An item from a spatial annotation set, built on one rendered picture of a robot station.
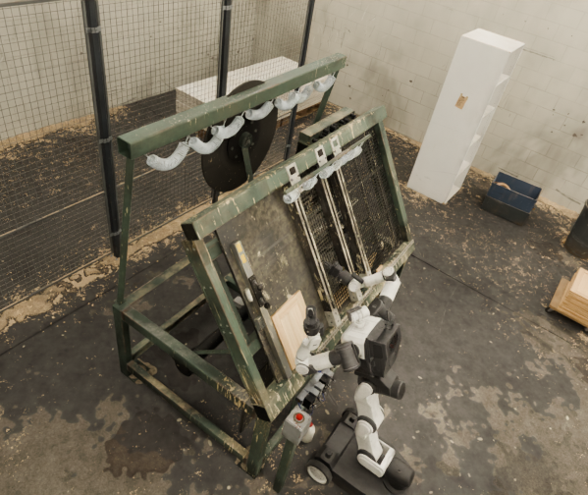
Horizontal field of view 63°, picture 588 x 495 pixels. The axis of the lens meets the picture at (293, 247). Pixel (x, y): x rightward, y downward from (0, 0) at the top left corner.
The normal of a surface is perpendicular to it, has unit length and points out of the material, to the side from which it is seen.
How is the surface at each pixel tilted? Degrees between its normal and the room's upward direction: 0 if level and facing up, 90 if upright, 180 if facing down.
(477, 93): 90
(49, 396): 0
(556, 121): 90
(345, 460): 0
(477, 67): 90
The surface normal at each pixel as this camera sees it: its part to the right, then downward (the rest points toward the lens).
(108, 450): 0.15, -0.76
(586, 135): -0.59, 0.44
